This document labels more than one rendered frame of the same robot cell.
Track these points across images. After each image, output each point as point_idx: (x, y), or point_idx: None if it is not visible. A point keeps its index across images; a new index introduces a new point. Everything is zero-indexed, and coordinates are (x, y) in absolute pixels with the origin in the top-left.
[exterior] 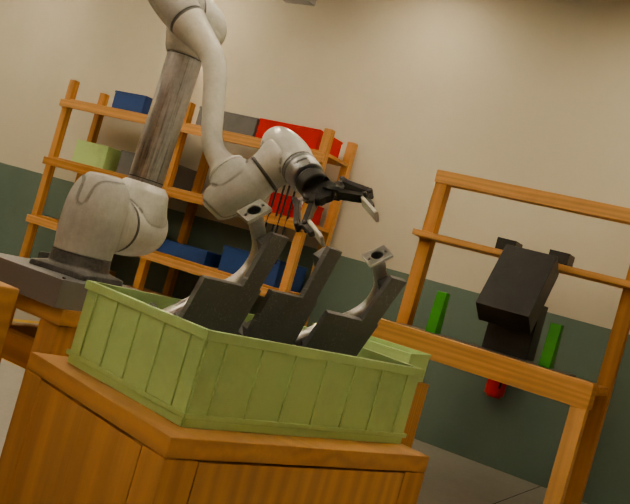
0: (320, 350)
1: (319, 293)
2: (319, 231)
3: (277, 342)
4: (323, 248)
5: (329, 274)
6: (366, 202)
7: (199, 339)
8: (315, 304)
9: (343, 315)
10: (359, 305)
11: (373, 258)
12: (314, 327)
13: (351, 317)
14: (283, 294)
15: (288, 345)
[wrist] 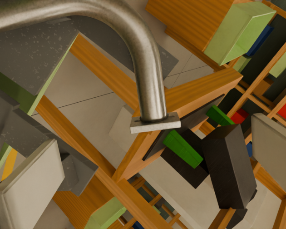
0: (32, 111)
1: (30, 117)
2: (55, 191)
3: (4, 158)
4: (69, 189)
5: (61, 141)
6: (284, 189)
7: None
8: (15, 101)
9: (55, 66)
10: (84, 14)
11: (149, 112)
12: (2, 72)
13: (66, 51)
14: None
15: (12, 148)
